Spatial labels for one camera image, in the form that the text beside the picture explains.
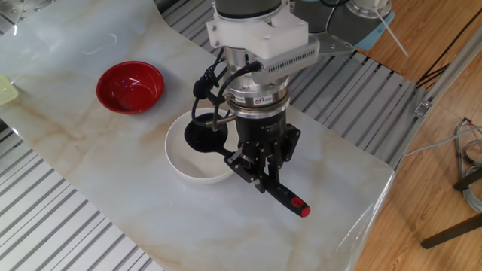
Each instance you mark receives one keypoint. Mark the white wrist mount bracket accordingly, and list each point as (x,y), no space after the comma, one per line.
(263,34)

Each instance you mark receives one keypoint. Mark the red bowl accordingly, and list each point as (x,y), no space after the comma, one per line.
(130,88)

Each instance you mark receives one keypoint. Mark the white zip tie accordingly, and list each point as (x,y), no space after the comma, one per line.
(391,33)

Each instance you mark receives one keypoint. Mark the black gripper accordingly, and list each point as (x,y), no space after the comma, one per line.
(261,131)

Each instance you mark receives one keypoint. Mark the silver corner bracket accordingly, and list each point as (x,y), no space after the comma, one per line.
(422,109)

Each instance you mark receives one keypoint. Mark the silver force torque sensor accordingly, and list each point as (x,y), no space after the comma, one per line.
(260,101)

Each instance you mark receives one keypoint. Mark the silver perforated metal plate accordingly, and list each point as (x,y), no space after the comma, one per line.
(22,7)

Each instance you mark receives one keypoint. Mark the pale green plastic basket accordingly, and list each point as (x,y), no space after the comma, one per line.
(7,92)

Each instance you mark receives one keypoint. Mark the marble pattern table mat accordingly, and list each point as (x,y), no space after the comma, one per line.
(226,233)

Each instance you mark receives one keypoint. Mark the dark furniture leg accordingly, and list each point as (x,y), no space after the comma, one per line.
(468,180)
(452,231)

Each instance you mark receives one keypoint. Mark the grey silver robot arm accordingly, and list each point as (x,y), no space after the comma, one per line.
(339,26)

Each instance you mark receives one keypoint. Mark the black ladle with red accents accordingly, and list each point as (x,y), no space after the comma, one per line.
(205,137)

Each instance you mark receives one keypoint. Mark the aluminium frame post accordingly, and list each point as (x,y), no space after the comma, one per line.
(452,73)

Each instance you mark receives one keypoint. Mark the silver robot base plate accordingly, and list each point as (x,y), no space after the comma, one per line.
(335,47)

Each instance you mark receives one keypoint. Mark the white ceramic bowl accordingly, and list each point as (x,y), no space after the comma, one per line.
(188,162)

